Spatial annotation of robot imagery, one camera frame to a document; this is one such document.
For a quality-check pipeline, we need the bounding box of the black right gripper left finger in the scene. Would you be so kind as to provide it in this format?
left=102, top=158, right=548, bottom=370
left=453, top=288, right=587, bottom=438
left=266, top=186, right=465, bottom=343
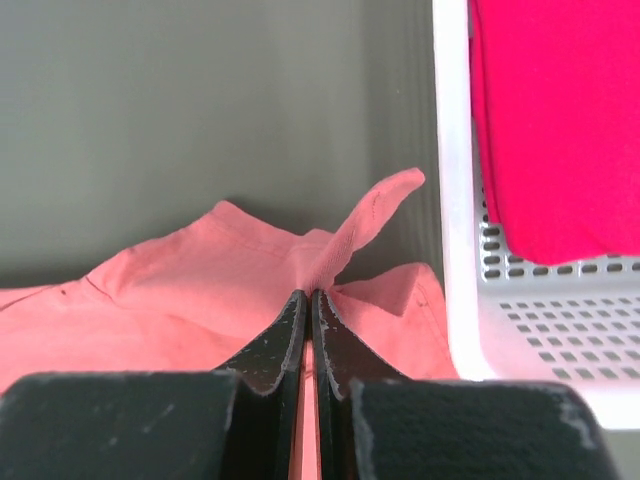
left=1, top=290, right=306, bottom=479

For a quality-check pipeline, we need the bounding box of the magenta t shirt in basket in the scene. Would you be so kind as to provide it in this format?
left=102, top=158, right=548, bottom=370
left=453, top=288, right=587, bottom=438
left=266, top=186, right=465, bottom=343
left=470, top=1, right=639, bottom=265

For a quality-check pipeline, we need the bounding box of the white plastic laundry basket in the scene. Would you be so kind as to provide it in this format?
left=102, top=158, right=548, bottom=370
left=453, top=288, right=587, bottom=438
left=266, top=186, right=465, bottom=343
left=432, top=1, right=639, bottom=430

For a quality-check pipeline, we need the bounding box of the salmon pink t shirt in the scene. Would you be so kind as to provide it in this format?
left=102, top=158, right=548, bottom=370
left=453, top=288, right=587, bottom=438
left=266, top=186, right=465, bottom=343
left=1, top=169, right=456, bottom=479

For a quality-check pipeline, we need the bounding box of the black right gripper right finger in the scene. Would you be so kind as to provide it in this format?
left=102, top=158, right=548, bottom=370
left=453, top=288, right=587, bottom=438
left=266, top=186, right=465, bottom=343
left=311, top=290, right=619, bottom=479

